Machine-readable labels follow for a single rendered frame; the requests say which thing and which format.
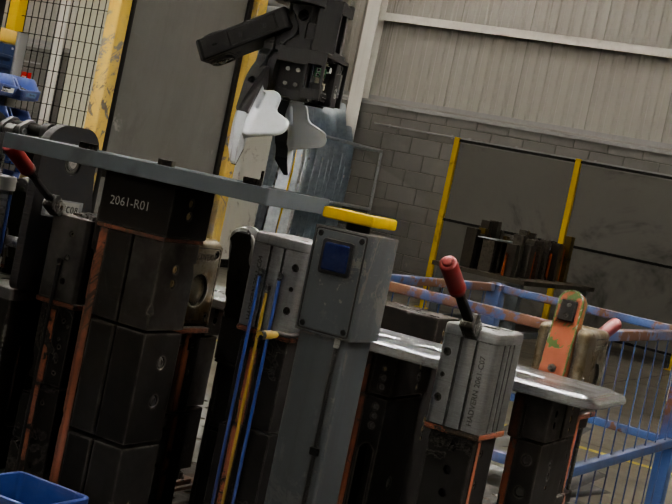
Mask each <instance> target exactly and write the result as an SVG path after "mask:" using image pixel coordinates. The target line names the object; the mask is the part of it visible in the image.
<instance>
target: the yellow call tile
mask: <svg viewBox="0 0 672 504"><path fill-rule="evenodd" d="M323 217H326V218H330V219H335V220H339V221H344V222H347V224H346V229H347V230H351V231H355V232H360V233H365V234H370V230H371V228H377V229H384V230H390V231H395V230H396V226H397V221H396V220H394V219H389V218H385V217H380V216H376V215H371V214H366V213H362V212H357V211H353V210H347V209H342V208H336V207H330V206H325V207H324V210H323Z"/></svg>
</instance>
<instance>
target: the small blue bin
mask: <svg viewBox="0 0 672 504"><path fill-rule="evenodd" d="M88 501H89V497H88V496H87V495H85V494H82V493H79V492H77V491H74V490H71V489H69V488H66V487H63V486H61V485H58V484H56V483H53V482H50V481H48V480H45V479H42V478H40V477H37V476H35V475H32V474H30V473H27V472H23V471H12V472H6V473H0V504H88Z"/></svg>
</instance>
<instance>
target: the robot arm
mask: <svg viewBox="0 0 672 504"><path fill-rule="evenodd" d="M275 1H276V2H278V3H280V4H283V5H285V6H289V7H290V9H288V8H286V7H281V8H278V9H276V10H273V11H270V12H268V13H265V14H263V15H260V16H257V17H255V18H252V19H250V20H247V21H245V22H242V23H239V24H237V25H234V26H232V27H229V28H226V29H224V30H218V31H215V32H212V33H210V34H208V35H205V36H204V37H203V38H201V39H198V40H196V46H197V49H198V53H199V56H200V60H201V61H203V62H206V63H209V64H211V65H213V66H222V65H225V64H228V63H230V62H232V61H234V60H235V59H236V58H239V57H241V56H244V55H247V54H249V53H252V52H255V51H257V50H260V49H261V50H260V51H259V53H258V56H257V59H256V61H255V62H254V64H253V65H252V66H251V68H250V70H249V71H248V73H247V75H246V78H245V80H244V83H243V86H242V89H241V92H240V95H239V99H238V102H237V105H236V112H235V115H234V119H233V123H232V128H231V134H230V140H229V145H228V149H229V158H230V162H231V164H234V165H236V163H237V161H238V159H239V158H240V156H241V154H242V152H243V150H244V146H245V142H246V140H247V138H249V137H263V136H275V145H276V153H275V161H276V162H277V164H278V166H279V168H280V169H281V171H282V173H283V175H288V174H289V171H290V167H291V162H292V157H293V151H294V150H299V149H310V148H321V147H323V146H324V145H325V144H326V141H327V138H326V134H325V132H324V131H323V130H321V129H319V128H318V127H316V126H315V125H313V124H312V123H311V122H310V120H309V116H308V108H307V106H310V107H315V108H321V109H323V108H324V107H327V108H332V109H334V108H337V109H340V105H341V100H342V96H343V91H344V86H345V81H346V77H347V72H348V67H349V63H347V62H345V57H343V56H341V55H340V53H341V48H342V43H343V38H344V34H345V29H346V24H347V19H348V20H353V17H354V12H355V8H354V7H352V6H348V4H347V3H346V2H345V1H339V0H275ZM341 75H343V77H342V82H341V86H340V91H339V96H338V98H337V93H338V89H339V84H340V79H341Z"/></svg>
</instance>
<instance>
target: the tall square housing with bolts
mask: <svg viewBox="0 0 672 504"><path fill-rule="evenodd" d="M255 241H256V242H255V245H254V250H253V255H252V260H251V265H250V269H249V274H248V279H247V284H246V289H245V294H244V299H243V304H242V309H241V313H240V318H239V323H237V326H236V328H237V329H240V330H243V331H242V336H241V341H240V346H239V351H238V356H237V361H236V366H235V371H234V375H233V380H232V385H231V390H230V395H229V400H228V405H227V410H226V414H225V417H226V418H228V421H225V422H220V423H219V428H218V433H217V438H216V443H215V448H214V453H213V457H212V462H211V467H210V472H209V477H208V482H207V487H206V492H205V497H204V502H205V503H203V504H264V501H265V497H266V492H267V487H268V482H269V477H270V472H271V468H272V463H273V458H274V453H275V448H276V443H277V439H278V434H279V429H280V424H281V419H282V415H283V410H284V405H285V400H286V395H287V390H288V386H289V381H290V376H291V371H292V366H293V361H294V357H295V352H296V347H297V342H298V337H296V338H284V337H280V336H278V337H277V338H273V339H263V340H259V339H257V337H256V333H257V332H258V331H281V332H284V333H289V334H293V333H296V332H298V331H300V329H298V328H295V324H296V319H297V314H298V310H299V305H300V300H301V295H302V290H303V285H304V281H305V276H306V271H307V266H308V261H309V256H310V252H311V247H312V242H313V240H312V239H308V238H304V237H300V236H295V235H287V234H279V233H271V232H263V231H259V232H257V235H256V240H255ZM231 420H233V421H231Z"/></svg>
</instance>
